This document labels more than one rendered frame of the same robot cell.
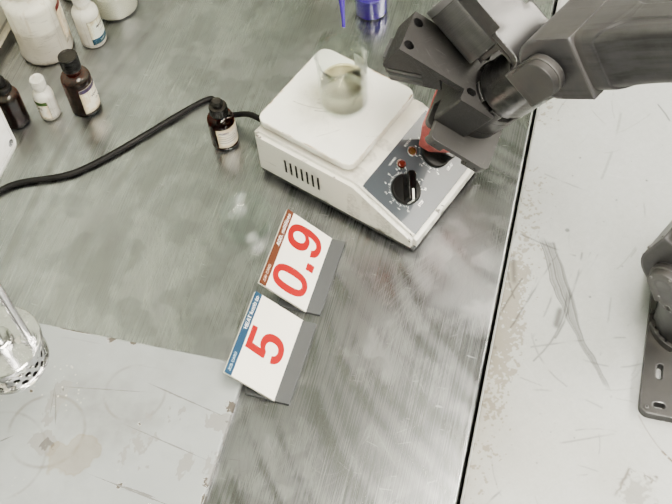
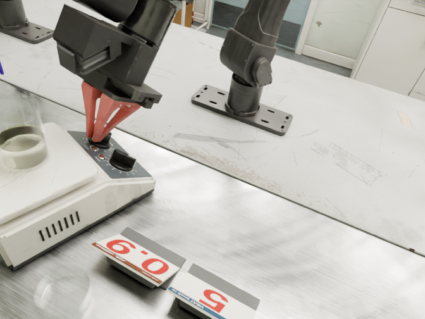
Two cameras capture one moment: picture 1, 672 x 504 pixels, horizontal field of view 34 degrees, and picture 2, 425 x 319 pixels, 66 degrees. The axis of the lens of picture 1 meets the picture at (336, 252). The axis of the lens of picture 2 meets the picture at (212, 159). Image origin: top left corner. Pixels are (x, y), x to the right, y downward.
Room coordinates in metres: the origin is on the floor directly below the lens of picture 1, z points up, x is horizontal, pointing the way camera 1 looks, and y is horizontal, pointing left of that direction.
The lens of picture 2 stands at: (0.53, 0.24, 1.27)
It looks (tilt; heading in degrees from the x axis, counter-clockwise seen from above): 43 degrees down; 269
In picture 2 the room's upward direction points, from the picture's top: 10 degrees clockwise
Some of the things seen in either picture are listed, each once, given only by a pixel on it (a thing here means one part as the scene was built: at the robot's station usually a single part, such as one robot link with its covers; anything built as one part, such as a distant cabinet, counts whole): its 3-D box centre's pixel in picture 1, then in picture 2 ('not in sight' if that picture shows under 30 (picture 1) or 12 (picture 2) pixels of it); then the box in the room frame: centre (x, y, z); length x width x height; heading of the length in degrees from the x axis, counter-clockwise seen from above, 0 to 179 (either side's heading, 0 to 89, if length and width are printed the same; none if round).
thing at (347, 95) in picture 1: (341, 78); (20, 134); (0.74, -0.02, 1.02); 0.06 x 0.05 x 0.08; 156
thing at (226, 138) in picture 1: (220, 120); not in sight; (0.78, 0.11, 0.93); 0.03 x 0.03 x 0.07
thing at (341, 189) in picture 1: (359, 144); (57, 181); (0.72, -0.04, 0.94); 0.22 x 0.13 x 0.08; 50
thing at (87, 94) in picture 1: (77, 82); not in sight; (0.85, 0.27, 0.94); 0.03 x 0.03 x 0.08
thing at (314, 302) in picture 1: (303, 262); (140, 253); (0.59, 0.03, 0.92); 0.09 x 0.06 x 0.04; 158
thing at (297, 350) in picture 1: (271, 347); (216, 295); (0.50, 0.07, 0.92); 0.09 x 0.06 x 0.04; 158
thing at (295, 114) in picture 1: (336, 107); (27, 166); (0.74, -0.02, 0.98); 0.12 x 0.12 x 0.01; 50
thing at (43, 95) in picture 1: (43, 96); not in sight; (0.84, 0.31, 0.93); 0.02 x 0.02 x 0.06
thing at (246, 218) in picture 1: (246, 218); (64, 293); (0.66, 0.09, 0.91); 0.06 x 0.06 x 0.02
